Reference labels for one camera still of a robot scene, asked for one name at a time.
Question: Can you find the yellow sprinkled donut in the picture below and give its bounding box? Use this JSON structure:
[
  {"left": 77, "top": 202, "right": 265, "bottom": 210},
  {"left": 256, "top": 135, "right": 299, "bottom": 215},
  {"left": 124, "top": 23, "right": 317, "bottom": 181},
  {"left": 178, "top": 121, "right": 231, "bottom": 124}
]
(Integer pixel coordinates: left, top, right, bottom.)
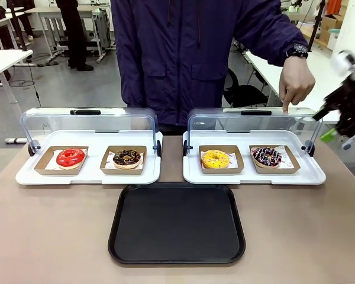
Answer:
[{"left": 201, "top": 149, "right": 231, "bottom": 169}]

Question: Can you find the white display case base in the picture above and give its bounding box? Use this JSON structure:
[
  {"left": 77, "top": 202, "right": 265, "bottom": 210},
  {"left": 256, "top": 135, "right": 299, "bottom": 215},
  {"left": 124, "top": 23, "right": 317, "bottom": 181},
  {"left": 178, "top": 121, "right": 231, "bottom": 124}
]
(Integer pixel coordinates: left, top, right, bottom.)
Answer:
[
  {"left": 182, "top": 129, "right": 327, "bottom": 186},
  {"left": 15, "top": 130, "right": 162, "bottom": 186}
]

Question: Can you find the white background desk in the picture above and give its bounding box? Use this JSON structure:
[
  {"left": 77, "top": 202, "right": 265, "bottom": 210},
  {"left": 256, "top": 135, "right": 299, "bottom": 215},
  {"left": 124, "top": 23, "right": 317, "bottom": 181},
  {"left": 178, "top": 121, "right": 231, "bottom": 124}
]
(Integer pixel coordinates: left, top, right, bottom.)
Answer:
[{"left": 25, "top": 6, "right": 112, "bottom": 63}]

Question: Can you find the chocolate donut with sprinkles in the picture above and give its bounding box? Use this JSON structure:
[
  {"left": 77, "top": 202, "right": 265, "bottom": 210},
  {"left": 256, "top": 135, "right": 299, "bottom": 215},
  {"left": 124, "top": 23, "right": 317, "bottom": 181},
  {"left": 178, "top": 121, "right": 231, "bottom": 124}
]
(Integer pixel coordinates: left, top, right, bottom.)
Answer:
[{"left": 112, "top": 149, "right": 143, "bottom": 170}]

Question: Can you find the chocolate donut with white drizzle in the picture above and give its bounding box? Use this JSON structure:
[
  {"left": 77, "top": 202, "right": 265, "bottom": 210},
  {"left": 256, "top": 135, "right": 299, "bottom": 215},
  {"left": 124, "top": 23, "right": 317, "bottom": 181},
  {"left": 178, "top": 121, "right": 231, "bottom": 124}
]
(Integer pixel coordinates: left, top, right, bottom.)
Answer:
[{"left": 252, "top": 146, "right": 282, "bottom": 169}]

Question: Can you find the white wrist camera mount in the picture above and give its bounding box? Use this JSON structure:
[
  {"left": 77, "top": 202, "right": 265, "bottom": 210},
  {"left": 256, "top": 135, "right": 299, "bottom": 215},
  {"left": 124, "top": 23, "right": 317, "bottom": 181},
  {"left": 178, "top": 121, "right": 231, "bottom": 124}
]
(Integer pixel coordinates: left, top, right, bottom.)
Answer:
[{"left": 341, "top": 134, "right": 355, "bottom": 150}]

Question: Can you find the black office chair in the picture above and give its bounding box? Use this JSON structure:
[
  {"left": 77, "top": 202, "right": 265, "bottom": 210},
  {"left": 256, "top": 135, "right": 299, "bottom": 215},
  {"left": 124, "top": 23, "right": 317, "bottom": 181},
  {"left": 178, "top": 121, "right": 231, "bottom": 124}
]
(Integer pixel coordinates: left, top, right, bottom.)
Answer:
[{"left": 223, "top": 68, "right": 269, "bottom": 108}]

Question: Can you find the black wrist watch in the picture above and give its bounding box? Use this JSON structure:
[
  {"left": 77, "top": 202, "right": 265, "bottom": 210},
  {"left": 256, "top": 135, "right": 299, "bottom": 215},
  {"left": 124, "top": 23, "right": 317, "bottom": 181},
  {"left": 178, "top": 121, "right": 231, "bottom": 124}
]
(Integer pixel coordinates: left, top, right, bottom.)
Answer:
[{"left": 285, "top": 43, "right": 309, "bottom": 59}]

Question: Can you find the white table with legs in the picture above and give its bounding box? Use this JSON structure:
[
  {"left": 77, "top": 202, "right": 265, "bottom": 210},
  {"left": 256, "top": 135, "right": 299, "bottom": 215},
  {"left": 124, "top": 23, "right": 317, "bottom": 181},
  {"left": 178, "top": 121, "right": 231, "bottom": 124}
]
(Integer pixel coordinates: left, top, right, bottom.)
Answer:
[{"left": 0, "top": 49, "right": 34, "bottom": 145}]

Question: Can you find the black tripod stand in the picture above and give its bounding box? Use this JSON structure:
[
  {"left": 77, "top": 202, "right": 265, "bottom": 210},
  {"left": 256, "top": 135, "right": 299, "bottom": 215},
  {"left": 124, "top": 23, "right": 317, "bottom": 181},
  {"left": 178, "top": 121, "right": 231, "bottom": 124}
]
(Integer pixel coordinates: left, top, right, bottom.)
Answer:
[{"left": 307, "top": 0, "right": 328, "bottom": 53}]

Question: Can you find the person left forearm navy sleeve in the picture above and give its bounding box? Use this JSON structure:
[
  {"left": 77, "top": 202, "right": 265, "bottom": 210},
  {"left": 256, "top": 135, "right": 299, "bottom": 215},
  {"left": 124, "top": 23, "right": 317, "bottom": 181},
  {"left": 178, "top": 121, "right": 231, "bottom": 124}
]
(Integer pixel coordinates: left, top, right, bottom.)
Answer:
[{"left": 254, "top": 11, "right": 310, "bottom": 60}]

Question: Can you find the standing person in black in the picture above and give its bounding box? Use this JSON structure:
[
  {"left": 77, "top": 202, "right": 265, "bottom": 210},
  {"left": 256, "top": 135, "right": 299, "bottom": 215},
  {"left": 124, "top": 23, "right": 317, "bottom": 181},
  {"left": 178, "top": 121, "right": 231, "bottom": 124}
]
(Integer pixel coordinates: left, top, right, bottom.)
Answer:
[{"left": 55, "top": 0, "right": 95, "bottom": 72}]

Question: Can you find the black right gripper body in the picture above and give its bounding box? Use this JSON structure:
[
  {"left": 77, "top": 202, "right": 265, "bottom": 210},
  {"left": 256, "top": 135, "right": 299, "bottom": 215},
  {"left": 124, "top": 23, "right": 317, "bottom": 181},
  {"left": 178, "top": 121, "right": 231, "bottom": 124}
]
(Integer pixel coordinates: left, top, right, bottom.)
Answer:
[{"left": 324, "top": 75, "right": 355, "bottom": 137}]

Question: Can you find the white long table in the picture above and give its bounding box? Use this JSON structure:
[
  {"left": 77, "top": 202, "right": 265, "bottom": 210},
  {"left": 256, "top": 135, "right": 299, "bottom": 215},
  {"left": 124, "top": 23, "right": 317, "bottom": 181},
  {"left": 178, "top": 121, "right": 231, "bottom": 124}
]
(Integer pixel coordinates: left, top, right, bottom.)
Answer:
[{"left": 244, "top": 50, "right": 344, "bottom": 124}]

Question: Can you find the person left hand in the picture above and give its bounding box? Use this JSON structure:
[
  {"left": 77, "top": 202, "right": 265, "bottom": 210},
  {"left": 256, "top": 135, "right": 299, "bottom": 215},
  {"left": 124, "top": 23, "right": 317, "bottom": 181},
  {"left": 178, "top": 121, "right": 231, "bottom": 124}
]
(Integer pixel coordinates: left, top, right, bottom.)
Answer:
[{"left": 278, "top": 54, "right": 316, "bottom": 114}]

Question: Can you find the black plastic serving tray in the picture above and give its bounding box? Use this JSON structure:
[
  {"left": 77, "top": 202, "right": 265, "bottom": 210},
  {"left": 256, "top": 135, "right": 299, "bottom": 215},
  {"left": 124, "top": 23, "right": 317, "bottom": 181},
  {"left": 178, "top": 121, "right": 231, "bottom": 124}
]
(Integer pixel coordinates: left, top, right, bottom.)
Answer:
[{"left": 108, "top": 182, "right": 246, "bottom": 265}]

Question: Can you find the person torso in navy jacket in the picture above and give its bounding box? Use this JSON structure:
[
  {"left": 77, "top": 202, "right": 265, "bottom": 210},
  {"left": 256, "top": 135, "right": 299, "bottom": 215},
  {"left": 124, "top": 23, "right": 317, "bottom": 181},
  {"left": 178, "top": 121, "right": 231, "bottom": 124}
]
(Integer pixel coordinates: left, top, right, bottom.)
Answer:
[{"left": 109, "top": 0, "right": 285, "bottom": 127}]

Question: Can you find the black floor cable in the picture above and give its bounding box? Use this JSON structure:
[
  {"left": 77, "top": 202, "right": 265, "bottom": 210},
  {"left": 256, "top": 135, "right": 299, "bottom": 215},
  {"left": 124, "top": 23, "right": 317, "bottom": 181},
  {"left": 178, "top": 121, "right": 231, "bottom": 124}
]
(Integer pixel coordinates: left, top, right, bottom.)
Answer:
[{"left": 10, "top": 63, "right": 43, "bottom": 107}]

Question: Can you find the brown cardboard donut tray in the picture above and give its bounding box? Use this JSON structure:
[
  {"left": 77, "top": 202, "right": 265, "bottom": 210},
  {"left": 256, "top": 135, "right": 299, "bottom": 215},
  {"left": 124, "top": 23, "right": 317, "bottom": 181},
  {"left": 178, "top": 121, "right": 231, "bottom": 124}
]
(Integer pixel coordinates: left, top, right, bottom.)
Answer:
[
  {"left": 99, "top": 145, "right": 147, "bottom": 175},
  {"left": 34, "top": 146, "right": 89, "bottom": 176},
  {"left": 198, "top": 144, "right": 245, "bottom": 175},
  {"left": 248, "top": 144, "right": 301, "bottom": 175}
]

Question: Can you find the brown cardboard box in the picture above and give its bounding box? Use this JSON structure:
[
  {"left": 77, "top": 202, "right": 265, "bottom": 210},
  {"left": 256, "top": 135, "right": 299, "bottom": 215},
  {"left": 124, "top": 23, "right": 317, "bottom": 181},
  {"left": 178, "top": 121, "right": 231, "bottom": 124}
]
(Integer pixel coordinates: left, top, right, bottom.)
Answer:
[{"left": 319, "top": 14, "right": 344, "bottom": 42}]

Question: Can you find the clear display case lid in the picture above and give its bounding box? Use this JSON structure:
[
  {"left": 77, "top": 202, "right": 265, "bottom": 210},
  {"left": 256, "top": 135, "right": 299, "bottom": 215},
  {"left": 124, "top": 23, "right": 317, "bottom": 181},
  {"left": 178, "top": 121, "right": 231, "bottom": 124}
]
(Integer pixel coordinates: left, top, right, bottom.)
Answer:
[
  {"left": 186, "top": 106, "right": 324, "bottom": 150},
  {"left": 19, "top": 106, "right": 159, "bottom": 150}
]

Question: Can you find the red glazed donut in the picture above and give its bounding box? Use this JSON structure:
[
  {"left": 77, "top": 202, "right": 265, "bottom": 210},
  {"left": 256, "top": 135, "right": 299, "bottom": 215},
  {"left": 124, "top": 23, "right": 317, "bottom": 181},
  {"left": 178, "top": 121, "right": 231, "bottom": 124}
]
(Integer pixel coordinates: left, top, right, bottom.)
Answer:
[{"left": 56, "top": 147, "right": 86, "bottom": 170}]

